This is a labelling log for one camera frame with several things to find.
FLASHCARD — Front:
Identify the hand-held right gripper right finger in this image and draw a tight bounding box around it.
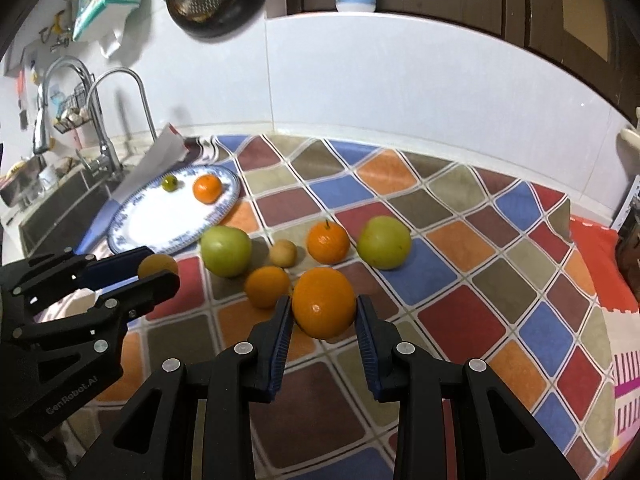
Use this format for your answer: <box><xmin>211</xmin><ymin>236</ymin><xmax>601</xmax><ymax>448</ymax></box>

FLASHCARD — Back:
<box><xmin>355</xmin><ymin>296</ymin><xmax>571</xmax><ymax>480</ymax></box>

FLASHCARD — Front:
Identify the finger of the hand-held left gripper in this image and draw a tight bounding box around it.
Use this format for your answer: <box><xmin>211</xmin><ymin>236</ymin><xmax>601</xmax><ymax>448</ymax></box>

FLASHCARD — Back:
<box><xmin>0</xmin><ymin>246</ymin><xmax>157</xmax><ymax>312</ymax></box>
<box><xmin>14</xmin><ymin>270</ymin><xmax>182</xmax><ymax>357</ymax></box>

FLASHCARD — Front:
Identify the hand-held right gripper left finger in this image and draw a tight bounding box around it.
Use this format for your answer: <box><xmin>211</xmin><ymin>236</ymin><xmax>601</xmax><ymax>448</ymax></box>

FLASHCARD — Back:
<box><xmin>67</xmin><ymin>295</ymin><xmax>296</xmax><ymax>480</ymax></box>

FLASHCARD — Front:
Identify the half-ripe green tomato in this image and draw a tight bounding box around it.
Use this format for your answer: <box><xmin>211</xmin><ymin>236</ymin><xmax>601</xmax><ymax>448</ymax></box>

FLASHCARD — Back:
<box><xmin>137</xmin><ymin>254</ymin><xmax>179</xmax><ymax>280</ymax></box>

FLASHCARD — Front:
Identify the large orange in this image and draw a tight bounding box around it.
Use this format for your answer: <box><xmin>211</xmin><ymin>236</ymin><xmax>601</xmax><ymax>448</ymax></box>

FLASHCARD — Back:
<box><xmin>291</xmin><ymin>267</ymin><xmax>357</xmax><ymax>340</ymax></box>

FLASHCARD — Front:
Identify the mandarin orange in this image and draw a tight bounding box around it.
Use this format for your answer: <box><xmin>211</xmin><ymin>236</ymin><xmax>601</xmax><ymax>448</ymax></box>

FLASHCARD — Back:
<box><xmin>244</xmin><ymin>266</ymin><xmax>292</xmax><ymax>310</ymax></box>
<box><xmin>193</xmin><ymin>174</ymin><xmax>223</xmax><ymax>205</ymax></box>
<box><xmin>306</xmin><ymin>220</ymin><xmax>350</xmax><ymax>265</ymax></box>

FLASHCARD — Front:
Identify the blue patterned white plate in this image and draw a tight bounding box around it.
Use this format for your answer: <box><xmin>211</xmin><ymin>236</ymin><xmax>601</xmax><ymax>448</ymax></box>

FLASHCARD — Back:
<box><xmin>106</xmin><ymin>164</ymin><xmax>242</xmax><ymax>256</ymax></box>

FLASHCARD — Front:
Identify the green apple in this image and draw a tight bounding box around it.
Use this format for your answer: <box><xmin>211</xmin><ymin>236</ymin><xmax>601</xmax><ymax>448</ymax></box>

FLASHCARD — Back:
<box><xmin>356</xmin><ymin>215</ymin><xmax>413</xmax><ymax>270</ymax></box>
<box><xmin>200</xmin><ymin>225</ymin><xmax>253</xmax><ymax>279</ymax></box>

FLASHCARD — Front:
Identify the small tan round fruit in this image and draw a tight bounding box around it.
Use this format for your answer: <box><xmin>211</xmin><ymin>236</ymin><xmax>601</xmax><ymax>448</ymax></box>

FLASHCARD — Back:
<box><xmin>269</xmin><ymin>239</ymin><xmax>298</xmax><ymax>268</ymax></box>

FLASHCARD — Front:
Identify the steel kitchen sink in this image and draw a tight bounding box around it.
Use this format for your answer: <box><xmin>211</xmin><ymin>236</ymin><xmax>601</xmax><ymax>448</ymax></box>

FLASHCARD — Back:
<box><xmin>19</xmin><ymin>162</ymin><xmax>123</xmax><ymax>257</ymax></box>

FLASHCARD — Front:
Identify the colourful checkered tablecloth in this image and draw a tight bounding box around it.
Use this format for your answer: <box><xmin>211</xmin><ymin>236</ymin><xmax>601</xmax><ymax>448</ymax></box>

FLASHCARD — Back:
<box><xmin>37</xmin><ymin>132</ymin><xmax>617</xmax><ymax>480</ymax></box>

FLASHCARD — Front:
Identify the chrome gooseneck faucet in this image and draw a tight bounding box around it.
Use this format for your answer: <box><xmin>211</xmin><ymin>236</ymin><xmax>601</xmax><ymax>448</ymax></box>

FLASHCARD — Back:
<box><xmin>86</xmin><ymin>67</ymin><xmax>159</xmax><ymax>183</ymax></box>

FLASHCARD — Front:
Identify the chrome pull-down faucet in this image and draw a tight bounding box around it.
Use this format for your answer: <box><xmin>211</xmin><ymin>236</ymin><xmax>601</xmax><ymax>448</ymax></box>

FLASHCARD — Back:
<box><xmin>31</xmin><ymin>56</ymin><xmax>97</xmax><ymax>157</ymax></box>

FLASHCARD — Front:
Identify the pink striped cloth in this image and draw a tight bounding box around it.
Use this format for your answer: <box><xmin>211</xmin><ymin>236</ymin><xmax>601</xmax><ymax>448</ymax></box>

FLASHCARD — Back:
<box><xmin>611</xmin><ymin>349</ymin><xmax>640</xmax><ymax>438</ymax></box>

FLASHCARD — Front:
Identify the metal colander in pan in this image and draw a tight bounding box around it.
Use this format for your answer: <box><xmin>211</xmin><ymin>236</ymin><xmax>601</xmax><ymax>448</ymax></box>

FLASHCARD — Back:
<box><xmin>166</xmin><ymin>0</ymin><xmax>277</xmax><ymax>41</ymax></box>

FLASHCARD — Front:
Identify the dark wooden cabinet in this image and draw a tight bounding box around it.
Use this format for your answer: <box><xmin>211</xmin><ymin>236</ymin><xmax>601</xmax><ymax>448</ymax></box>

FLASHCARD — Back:
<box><xmin>285</xmin><ymin>0</ymin><xmax>632</xmax><ymax>111</ymax></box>

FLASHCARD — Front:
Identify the wire sink caddy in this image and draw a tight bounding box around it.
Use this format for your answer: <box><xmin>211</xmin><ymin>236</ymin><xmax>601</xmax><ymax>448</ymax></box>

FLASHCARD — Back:
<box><xmin>52</xmin><ymin>84</ymin><xmax>97</xmax><ymax>134</ymax></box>

